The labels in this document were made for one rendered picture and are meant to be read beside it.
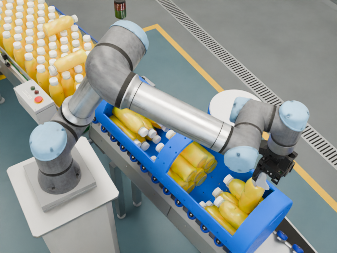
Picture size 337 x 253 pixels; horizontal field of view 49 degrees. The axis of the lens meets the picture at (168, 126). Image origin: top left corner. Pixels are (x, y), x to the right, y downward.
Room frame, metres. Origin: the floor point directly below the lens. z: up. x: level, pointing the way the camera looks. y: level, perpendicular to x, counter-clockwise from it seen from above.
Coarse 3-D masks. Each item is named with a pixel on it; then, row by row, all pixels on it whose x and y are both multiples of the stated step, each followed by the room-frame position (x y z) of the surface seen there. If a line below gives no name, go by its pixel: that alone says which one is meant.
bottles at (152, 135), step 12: (144, 120) 1.07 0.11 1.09; (132, 132) 1.01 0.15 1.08; (156, 132) 1.08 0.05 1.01; (144, 144) 0.99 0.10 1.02; (180, 180) 0.77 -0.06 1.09; (192, 180) 0.80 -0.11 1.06; (204, 180) 0.85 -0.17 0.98; (216, 192) 0.74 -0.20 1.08; (204, 204) 0.68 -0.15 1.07; (216, 216) 0.63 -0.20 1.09; (228, 228) 0.58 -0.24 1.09
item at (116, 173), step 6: (114, 168) 1.12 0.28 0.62; (114, 174) 1.11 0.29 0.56; (120, 174) 1.14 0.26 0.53; (114, 180) 1.12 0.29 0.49; (120, 180) 1.14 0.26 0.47; (120, 186) 1.13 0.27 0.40; (120, 192) 1.13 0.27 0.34; (120, 198) 1.13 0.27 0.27; (120, 204) 1.12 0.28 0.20; (120, 210) 1.12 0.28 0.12; (120, 216) 1.11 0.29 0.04
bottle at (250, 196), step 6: (246, 186) 0.66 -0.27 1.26; (252, 186) 0.64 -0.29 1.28; (258, 186) 0.64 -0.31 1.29; (246, 192) 0.64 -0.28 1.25; (252, 192) 0.63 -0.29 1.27; (258, 192) 0.63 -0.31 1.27; (240, 198) 0.66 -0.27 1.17; (246, 198) 0.64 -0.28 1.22; (252, 198) 0.63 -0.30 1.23; (258, 198) 0.63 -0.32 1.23; (240, 204) 0.65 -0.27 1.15; (246, 204) 0.63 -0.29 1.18; (252, 204) 0.63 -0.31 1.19; (246, 210) 0.63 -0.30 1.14; (252, 210) 0.63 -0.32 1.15
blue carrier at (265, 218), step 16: (144, 80) 1.23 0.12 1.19; (96, 112) 1.08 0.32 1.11; (112, 128) 1.00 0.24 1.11; (128, 144) 0.92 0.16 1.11; (176, 144) 0.85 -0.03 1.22; (144, 160) 0.85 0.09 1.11; (160, 160) 0.81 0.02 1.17; (160, 176) 0.78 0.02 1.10; (208, 176) 0.87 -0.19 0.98; (224, 176) 0.86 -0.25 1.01; (240, 176) 0.83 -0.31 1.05; (176, 192) 0.71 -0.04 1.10; (192, 192) 0.80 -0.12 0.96; (208, 192) 0.80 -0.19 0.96; (272, 192) 0.66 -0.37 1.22; (192, 208) 0.65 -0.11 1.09; (256, 208) 0.59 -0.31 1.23; (272, 208) 0.60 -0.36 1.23; (288, 208) 0.65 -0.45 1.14; (208, 224) 0.59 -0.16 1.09; (256, 224) 0.54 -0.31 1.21; (272, 224) 0.58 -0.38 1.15; (224, 240) 0.54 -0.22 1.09; (240, 240) 0.51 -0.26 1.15; (256, 240) 0.52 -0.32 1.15
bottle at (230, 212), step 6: (222, 204) 0.66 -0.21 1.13; (228, 204) 0.65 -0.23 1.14; (234, 204) 0.65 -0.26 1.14; (222, 210) 0.63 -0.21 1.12; (228, 210) 0.63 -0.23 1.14; (234, 210) 0.63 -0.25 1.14; (240, 210) 0.63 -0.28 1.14; (222, 216) 0.62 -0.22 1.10; (228, 216) 0.61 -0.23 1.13; (234, 216) 0.61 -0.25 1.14; (240, 216) 0.61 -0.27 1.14; (246, 216) 0.61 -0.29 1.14; (228, 222) 0.60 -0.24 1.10; (234, 222) 0.59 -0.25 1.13; (240, 222) 0.59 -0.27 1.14
